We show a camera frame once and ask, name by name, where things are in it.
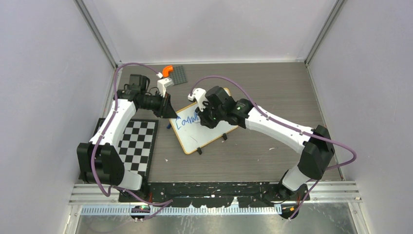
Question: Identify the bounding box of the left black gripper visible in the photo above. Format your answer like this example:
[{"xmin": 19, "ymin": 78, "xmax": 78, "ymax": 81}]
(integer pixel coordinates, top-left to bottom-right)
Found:
[{"xmin": 140, "ymin": 91, "xmax": 178, "ymax": 119}]

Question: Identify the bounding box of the yellow framed whiteboard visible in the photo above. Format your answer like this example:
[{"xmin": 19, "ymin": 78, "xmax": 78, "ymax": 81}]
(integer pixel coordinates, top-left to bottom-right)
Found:
[{"xmin": 169, "ymin": 88, "xmax": 238, "ymax": 155}]

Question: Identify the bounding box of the metal wire whiteboard stand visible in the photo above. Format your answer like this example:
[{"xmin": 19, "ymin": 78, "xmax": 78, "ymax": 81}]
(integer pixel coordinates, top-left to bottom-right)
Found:
[{"xmin": 196, "ymin": 133, "xmax": 228, "ymax": 155}]

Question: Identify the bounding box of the black white checkerboard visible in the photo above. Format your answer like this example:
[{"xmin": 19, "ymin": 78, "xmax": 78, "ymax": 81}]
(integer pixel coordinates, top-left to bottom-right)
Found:
[{"xmin": 94, "ymin": 119, "xmax": 158, "ymax": 186}]

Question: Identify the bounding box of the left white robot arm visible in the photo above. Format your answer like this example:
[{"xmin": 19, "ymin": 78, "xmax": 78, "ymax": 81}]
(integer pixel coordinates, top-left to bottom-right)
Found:
[{"xmin": 76, "ymin": 75, "xmax": 177, "ymax": 202}]

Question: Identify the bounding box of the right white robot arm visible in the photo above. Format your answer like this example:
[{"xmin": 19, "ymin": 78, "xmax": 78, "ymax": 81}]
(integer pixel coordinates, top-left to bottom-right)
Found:
[{"xmin": 188, "ymin": 86, "xmax": 335, "ymax": 200}]

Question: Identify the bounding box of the grey studded baseplate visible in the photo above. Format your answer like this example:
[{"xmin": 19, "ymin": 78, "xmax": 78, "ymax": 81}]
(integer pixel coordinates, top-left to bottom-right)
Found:
[{"xmin": 169, "ymin": 65, "xmax": 188, "ymax": 85}]

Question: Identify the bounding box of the orange curved plastic piece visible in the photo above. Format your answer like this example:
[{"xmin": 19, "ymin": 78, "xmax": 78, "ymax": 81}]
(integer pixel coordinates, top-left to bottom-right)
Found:
[{"xmin": 162, "ymin": 65, "xmax": 174, "ymax": 78}]

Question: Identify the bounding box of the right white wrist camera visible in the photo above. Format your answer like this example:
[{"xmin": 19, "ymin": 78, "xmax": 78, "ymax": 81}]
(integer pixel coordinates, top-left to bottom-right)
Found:
[{"xmin": 188, "ymin": 88, "xmax": 208, "ymax": 112}]

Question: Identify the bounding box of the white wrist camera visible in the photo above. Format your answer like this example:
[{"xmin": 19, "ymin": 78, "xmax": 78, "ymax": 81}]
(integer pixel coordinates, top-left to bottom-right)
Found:
[
  {"xmin": 156, "ymin": 72, "xmax": 174, "ymax": 97},
  {"xmin": 188, "ymin": 88, "xmax": 208, "ymax": 112}
]

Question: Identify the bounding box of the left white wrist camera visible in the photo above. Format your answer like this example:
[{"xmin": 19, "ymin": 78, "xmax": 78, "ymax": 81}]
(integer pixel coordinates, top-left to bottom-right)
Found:
[{"xmin": 156, "ymin": 72, "xmax": 174, "ymax": 97}]

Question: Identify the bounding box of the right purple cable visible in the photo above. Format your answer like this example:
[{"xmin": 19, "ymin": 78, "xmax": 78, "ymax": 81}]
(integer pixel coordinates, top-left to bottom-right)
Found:
[{"xmin": 189, "ymin": 75, "xmax": 357, "ymax": 221}]

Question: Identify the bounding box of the purple cable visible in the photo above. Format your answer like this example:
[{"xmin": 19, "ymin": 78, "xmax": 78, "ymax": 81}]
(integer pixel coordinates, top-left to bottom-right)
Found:
[
  {"xmin": 189, "ymin": 75, "xmax": 357, "ymax": 221},
  {"xmin": 91, "ymin": 62, "xmax": 175, "ymax": 221}
]

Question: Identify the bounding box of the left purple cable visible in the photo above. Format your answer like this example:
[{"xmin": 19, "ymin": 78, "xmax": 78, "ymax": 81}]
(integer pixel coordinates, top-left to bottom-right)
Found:
[{"xmin": 91, "ymin": 62, "xmax": 175, "ymax": 221}]

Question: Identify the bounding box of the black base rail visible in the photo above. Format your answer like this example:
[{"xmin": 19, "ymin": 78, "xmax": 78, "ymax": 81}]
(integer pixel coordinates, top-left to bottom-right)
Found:
[{"xmin": 119, "ymin": 182, "xmax": 308, "ymax": 208}]

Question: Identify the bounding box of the white slotted cable duct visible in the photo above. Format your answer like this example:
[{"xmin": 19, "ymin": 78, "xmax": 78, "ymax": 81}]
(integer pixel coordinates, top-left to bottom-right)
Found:
[{"xmin": 80, "ymin": 204, "xmax": 282, "ymax": 215}]

